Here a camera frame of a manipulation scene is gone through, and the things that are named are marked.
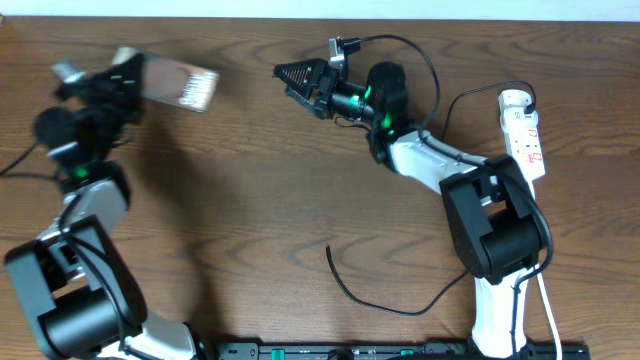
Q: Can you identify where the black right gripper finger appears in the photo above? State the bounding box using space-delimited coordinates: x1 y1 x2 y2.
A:
285 86 325 119
273 58 328 98

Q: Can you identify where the Samsung Galaxy smartphone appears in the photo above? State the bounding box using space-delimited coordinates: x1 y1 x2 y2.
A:
112 47 220 113

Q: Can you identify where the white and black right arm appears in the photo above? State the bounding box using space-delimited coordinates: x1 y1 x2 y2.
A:
273 58 553 359

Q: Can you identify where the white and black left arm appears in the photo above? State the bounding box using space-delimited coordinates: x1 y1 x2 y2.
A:
4 47 218 359

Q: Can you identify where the white charger plug adapter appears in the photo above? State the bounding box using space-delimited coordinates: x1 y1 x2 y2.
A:
498 89 533 113

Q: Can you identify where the white power strip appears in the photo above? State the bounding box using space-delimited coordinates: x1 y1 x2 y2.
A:
500 107 546 182

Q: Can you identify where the black right camera cable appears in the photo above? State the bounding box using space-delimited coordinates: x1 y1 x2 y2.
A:
336 33 555 360

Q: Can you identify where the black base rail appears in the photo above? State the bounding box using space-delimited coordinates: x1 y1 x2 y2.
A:
215 339 591 360

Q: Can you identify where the white power strip cord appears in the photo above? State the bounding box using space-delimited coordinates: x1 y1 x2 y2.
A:
527 180 564 360

